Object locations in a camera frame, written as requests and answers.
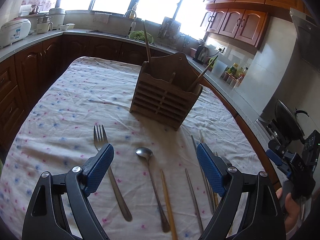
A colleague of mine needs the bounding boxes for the steel spoon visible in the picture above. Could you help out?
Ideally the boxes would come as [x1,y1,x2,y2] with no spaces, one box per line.
[135,147,170,233]

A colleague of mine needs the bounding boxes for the small white blender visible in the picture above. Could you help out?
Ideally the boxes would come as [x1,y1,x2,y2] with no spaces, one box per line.
[36,16,53,34]

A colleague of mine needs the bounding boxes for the white floral tablecloth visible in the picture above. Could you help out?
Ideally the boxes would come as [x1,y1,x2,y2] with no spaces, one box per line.
[0,56,287,240]

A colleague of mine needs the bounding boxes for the black wok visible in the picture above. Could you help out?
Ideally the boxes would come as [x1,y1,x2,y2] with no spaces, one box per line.
[274,100,309,144]

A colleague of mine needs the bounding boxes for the black electric kettle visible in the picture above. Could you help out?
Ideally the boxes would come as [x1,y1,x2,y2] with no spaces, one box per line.
[193,44,208,64]

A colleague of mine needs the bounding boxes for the steel range hood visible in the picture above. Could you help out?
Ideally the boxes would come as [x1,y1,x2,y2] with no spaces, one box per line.
[290,8,320,71]

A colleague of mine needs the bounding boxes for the carved brown chopstick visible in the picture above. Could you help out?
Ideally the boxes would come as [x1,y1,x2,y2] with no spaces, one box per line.
[187,55,219,92]
[199,131,219,214]

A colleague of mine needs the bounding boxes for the upper wooden cabinets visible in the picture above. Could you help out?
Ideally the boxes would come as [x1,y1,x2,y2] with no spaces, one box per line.
[204,0,307,49]

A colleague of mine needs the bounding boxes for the wooden utensil holder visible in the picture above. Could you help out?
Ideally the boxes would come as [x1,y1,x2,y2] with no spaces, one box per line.
[130,53,203,130]

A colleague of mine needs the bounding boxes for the long bamboo chopstick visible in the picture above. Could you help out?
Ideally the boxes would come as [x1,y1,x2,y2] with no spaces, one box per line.
[143,22,151,62]

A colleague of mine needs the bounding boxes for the right hand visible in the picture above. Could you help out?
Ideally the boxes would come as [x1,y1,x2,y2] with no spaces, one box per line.
[284,192,300,233]

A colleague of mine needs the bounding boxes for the knife rack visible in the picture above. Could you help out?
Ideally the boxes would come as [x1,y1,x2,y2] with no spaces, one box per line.
[158,17,181,43]

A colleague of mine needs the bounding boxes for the white round cooker pot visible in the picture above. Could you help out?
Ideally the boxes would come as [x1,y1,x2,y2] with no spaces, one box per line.
[48,8,66,29]

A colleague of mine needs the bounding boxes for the kitchen faucet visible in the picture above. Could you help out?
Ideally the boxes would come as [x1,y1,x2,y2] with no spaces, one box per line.
[123,9,137,35]

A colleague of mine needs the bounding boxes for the white plastic jug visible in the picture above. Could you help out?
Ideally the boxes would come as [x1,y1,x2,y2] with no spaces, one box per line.
[212,60,228,77]

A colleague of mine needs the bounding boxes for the green vegetable colander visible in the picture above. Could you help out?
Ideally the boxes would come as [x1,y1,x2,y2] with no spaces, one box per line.
[129,31,154,43]

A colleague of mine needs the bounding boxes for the white rice cooker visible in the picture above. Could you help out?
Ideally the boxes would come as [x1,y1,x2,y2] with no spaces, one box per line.
[0,18,31,48]

